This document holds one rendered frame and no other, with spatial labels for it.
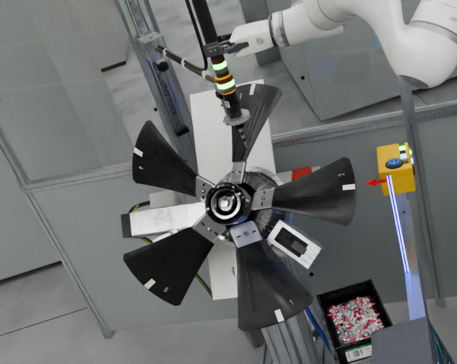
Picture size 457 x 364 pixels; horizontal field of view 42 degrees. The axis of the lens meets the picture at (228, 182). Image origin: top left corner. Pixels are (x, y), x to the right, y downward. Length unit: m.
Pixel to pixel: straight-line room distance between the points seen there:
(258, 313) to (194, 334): 1.51
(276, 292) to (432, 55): 0.89
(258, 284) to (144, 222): 0.47
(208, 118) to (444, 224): 1.14
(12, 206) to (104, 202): 1.24
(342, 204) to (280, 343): 0.76
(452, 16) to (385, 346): 0.57
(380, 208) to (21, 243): 2.38
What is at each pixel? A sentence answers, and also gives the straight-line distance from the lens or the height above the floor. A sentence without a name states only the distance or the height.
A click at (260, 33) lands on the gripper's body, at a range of 1.43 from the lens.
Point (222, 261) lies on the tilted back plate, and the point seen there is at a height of 0.93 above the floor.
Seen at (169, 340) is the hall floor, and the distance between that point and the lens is 3.19.
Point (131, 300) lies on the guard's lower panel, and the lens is 3.14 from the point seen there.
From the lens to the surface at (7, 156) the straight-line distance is 2.83.
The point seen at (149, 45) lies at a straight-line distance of 2.06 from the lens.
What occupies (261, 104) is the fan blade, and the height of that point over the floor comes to 1.41.
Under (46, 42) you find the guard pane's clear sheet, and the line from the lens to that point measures 2.50.
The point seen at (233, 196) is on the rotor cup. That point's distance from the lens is 1.66.
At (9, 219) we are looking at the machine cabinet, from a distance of 3.99.
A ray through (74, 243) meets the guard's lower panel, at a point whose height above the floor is 0.64.
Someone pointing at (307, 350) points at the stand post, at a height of 0.21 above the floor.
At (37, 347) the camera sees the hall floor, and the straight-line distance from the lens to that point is 3.63.
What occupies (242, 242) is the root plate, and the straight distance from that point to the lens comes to 1.69.
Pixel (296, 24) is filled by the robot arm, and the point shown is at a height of 1.66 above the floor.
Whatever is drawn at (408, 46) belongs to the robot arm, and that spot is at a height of 1.71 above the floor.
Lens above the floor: 2.08
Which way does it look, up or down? 29 degrees down
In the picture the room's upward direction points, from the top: 20 degrees counter-clockwise
